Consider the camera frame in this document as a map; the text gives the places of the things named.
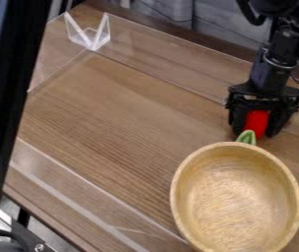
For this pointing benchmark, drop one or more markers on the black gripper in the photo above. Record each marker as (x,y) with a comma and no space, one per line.
(246,98)

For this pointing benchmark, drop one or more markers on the red plush strawberry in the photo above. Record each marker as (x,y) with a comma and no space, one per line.
(254,127)

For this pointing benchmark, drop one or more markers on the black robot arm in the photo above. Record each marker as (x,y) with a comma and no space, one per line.
(278,57)

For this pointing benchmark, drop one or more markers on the wooden bowl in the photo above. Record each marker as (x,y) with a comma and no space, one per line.
(236,199)

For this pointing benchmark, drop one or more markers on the clear acrylic tray walls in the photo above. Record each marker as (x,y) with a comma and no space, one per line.
(114,117)

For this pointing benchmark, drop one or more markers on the black foreground pole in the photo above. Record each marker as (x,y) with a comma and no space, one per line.
(23,18)

